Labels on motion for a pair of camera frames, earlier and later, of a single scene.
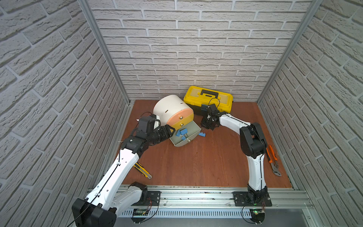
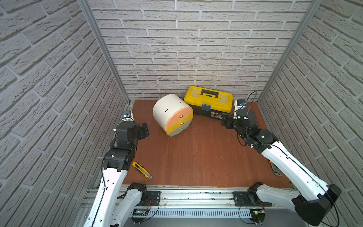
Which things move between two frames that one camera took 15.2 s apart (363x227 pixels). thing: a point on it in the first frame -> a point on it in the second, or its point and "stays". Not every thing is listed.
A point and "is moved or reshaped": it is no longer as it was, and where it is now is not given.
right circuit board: (257, 215) stays
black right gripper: (204, 123) -> (229, 117)
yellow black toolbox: (196, 96) stays
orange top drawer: (178, 115) stays
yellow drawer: (188, 119) stays
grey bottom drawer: (193, 131) is moved or reshaped
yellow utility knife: (142, 170) stays
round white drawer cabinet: (174, 110) is moved or reshaped
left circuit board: (139, 212) stays
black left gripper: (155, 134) -> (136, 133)
